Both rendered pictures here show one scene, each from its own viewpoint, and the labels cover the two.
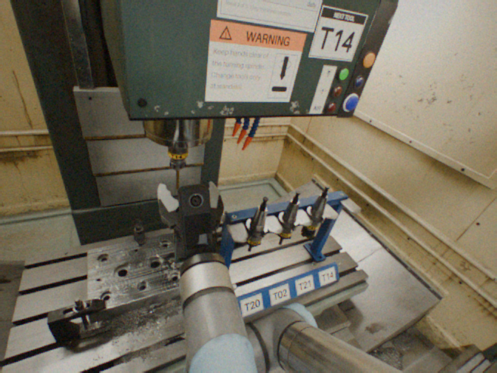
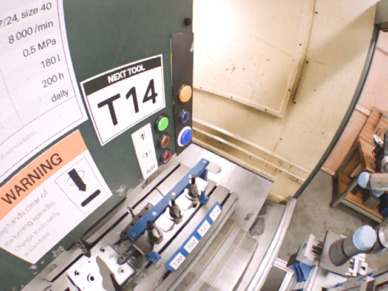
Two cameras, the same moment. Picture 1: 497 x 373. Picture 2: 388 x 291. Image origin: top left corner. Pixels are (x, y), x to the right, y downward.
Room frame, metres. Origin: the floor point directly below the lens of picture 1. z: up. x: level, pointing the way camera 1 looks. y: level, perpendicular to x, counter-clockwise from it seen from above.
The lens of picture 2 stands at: (0.33, -0.11, 1.79)
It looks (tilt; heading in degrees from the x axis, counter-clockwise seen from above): 42 degrees down; 337
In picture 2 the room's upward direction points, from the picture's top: 2 degrees clockwise
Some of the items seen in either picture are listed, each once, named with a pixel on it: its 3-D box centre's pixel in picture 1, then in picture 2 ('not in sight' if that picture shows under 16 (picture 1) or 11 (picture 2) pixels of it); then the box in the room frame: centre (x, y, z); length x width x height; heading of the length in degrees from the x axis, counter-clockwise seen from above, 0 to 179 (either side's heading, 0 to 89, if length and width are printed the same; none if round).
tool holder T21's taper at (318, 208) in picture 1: (319, 203); (193, 187); (0.66, -0.25, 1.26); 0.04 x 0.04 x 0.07
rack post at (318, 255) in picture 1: (325, 228); (202, 183); (0.79, -0.36, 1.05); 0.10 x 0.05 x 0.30; 32
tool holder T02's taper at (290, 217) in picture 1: (291, 209); (174, 207); (0.60, -0.16, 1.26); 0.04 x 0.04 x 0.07
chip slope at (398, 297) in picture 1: (305, 255); (195, 195); (0.90, -0.38, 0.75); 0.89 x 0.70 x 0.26; 32
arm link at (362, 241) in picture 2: not in sight; (361, 241); (0.05, -0.83, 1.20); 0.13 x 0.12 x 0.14; 46
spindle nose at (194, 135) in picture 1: (178, 109); not in sight; (0.57, 0.18, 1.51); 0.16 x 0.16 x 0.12
